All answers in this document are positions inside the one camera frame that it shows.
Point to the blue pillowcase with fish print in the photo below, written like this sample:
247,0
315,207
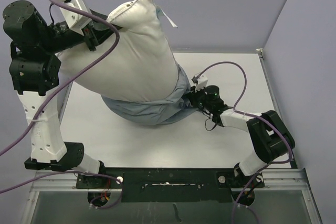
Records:
170,110

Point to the white pillow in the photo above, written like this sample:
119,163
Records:
142,67

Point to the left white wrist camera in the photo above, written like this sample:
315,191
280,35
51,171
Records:
76,22

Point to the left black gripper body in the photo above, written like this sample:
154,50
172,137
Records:
69,39

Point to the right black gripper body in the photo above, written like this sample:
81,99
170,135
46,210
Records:
199,99

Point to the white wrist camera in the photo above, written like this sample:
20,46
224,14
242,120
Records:
76,22
200,82

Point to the aluminium frame rail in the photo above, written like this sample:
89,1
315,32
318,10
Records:
269,179

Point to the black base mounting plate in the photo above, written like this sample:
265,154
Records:
131,180

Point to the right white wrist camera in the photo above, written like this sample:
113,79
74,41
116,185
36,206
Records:
200,82

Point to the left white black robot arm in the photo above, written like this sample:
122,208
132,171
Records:
34,71

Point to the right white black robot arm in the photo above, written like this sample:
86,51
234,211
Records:
269,135

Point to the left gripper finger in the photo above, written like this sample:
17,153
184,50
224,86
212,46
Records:
101,35
100,15

